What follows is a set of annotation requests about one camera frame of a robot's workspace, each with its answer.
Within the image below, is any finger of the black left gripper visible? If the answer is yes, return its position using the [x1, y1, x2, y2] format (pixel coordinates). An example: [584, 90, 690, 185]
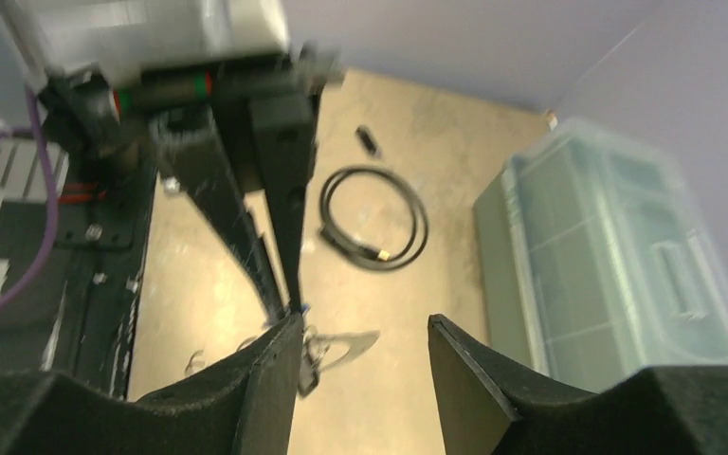
[250, 94, 315, 311]
[150, 106, 286, 320]

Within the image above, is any green clear-lid storage box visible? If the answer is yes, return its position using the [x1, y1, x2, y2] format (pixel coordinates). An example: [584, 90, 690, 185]
[473, 118, 728, 392]

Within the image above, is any metal keyring plate with keys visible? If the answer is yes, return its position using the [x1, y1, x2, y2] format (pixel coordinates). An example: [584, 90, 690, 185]
[185, 304, 382, 398]

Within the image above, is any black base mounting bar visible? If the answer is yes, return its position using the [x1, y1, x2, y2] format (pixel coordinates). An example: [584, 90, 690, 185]
[0, 149, 156, 399]

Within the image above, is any black USB cable loop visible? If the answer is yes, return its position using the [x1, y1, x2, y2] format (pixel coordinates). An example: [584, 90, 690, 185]
[318, 165, 430, 273]

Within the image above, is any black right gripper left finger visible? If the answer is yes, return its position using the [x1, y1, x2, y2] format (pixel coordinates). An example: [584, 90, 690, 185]
[0, 315, 303, 454]

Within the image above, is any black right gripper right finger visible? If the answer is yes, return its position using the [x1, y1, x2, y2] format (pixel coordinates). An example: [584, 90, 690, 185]
[428, 315, 728, 454]

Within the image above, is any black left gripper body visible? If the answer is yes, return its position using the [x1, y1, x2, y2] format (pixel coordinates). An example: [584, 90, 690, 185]
[44, 45, 345, 193]

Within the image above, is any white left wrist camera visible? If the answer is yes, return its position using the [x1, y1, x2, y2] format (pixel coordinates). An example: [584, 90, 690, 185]
[0, 0, 290, 88]

